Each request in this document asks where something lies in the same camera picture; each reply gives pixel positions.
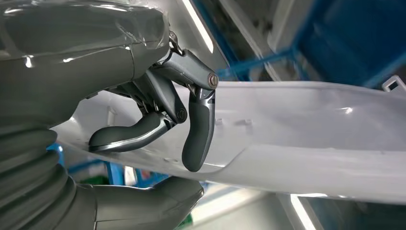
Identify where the blue metal shelf rack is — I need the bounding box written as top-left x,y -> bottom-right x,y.
190,0 -> 406,90
46,143 -> 169,188

